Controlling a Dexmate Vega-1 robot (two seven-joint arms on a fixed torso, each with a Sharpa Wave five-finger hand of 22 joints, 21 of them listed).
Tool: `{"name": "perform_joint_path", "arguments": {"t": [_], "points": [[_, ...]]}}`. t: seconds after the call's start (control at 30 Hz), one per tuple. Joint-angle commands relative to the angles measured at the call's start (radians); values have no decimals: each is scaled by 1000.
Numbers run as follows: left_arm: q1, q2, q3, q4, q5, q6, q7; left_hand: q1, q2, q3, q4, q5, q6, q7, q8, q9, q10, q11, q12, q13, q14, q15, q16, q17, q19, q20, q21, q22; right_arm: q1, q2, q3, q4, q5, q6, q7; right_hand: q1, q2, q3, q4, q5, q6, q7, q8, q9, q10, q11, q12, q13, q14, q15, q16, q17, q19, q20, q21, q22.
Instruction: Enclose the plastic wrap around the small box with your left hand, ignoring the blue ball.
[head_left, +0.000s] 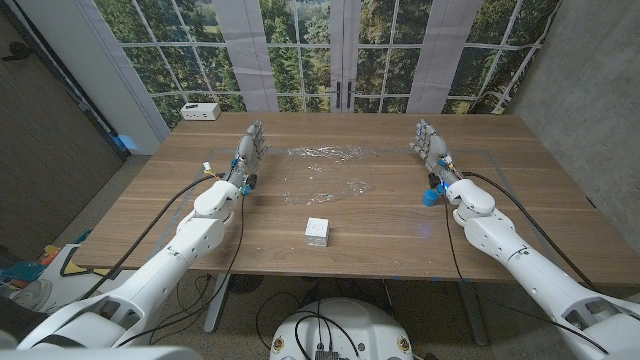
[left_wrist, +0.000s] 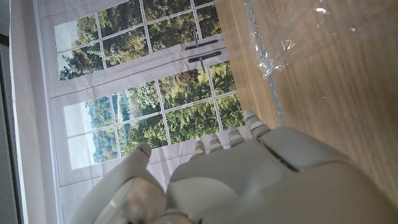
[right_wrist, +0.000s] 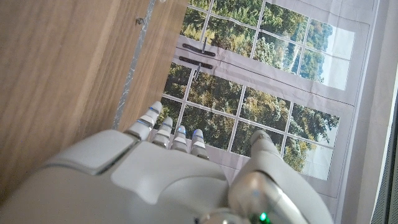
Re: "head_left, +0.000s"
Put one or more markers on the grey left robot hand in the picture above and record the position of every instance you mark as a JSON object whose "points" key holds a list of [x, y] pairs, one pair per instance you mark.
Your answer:
{"points": [[246, 150]]}

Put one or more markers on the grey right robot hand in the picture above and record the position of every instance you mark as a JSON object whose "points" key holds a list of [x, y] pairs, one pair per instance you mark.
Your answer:
{"points": [[435, 147]]}

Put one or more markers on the clear plastic wrap sheet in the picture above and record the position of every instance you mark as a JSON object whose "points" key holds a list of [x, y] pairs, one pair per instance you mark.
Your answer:
{"points": [[325, 152]]}

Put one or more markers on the small white box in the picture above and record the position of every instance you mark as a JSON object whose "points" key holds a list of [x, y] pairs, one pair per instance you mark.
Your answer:
{"points": [[317, 231]]}

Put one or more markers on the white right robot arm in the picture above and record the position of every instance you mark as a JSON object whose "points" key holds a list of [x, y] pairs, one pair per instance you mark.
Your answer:
{"points": [[540, 280]]}

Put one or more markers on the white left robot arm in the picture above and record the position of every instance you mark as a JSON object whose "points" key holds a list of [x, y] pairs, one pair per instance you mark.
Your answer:
{"points": [[150, 280]]}

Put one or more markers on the blue cylinder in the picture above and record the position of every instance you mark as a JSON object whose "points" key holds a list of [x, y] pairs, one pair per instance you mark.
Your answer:
{"points": [[429, 199]]}

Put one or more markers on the white power strip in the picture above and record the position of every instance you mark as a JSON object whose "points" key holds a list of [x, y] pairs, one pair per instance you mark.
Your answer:
{"points": [[200, 111]]}

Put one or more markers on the printed forest window backdrop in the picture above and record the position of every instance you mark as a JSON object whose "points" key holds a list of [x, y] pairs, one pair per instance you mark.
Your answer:
{"points": [[400, 50]]}

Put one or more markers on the blue tape piece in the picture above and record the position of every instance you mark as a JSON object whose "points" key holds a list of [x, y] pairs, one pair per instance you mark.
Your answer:
{"points": [[125, 142]]}

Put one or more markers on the dark round floor object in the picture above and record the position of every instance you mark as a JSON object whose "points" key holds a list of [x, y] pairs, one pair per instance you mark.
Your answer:
{"points": [[245, 283]]}

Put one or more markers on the grey table leg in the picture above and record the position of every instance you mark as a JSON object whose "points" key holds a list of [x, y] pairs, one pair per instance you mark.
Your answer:
{"points": [[216, 305], [474, 315]]}

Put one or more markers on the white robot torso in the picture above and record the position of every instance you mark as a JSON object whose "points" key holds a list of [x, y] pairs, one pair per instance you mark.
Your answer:
{"points": [[345, 330]]}

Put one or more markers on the white printed floor mat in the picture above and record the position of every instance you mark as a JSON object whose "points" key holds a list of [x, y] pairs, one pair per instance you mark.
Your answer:
{"points": [[75, 280]]}

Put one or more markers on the orange floor toy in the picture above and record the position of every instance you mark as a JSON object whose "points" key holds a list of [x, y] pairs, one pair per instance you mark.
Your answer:
{"points": [[50, 255]]}

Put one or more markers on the teal floor object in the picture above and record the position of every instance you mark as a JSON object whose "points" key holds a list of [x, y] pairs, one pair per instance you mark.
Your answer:
{"points": [[22, 271]]}

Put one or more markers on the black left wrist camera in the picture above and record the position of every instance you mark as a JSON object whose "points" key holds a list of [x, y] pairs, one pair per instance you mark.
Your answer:
{"points": [[252, 181]]}

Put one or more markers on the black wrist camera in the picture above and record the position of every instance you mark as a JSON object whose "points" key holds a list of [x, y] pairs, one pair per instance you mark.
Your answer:
{"points": [[433, 180], [252, 181]]}

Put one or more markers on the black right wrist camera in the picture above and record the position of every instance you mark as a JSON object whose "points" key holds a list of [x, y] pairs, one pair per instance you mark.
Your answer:
{"points": [[433, 180]]}

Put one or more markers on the dark wall rail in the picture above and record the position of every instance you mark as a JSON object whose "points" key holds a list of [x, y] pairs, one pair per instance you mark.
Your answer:
{"points": [[85, 102]]}

